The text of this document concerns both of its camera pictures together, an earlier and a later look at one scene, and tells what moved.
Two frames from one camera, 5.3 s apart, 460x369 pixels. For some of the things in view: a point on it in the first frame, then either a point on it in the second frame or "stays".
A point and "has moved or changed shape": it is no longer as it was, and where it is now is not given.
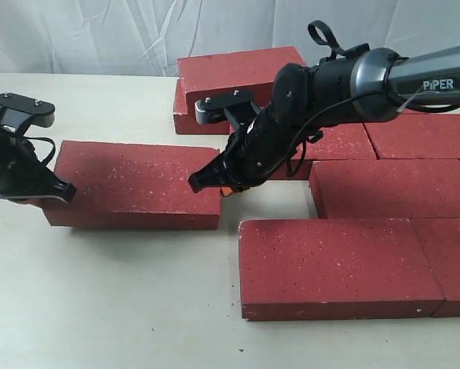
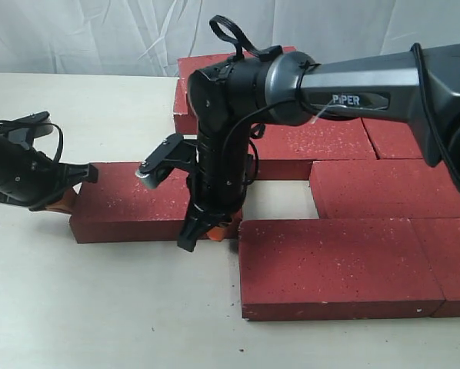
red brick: [393, 188] stays
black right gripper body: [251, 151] -> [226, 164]
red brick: [450, 245] stays
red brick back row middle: [331, 141] stays
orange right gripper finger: [228, 191] -> [216, 233]
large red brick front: [327, 269] stays
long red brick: [135, 186] has moved or changed shape
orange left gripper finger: [31, 201] -> [65, 204]
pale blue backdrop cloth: [147, 38] stays
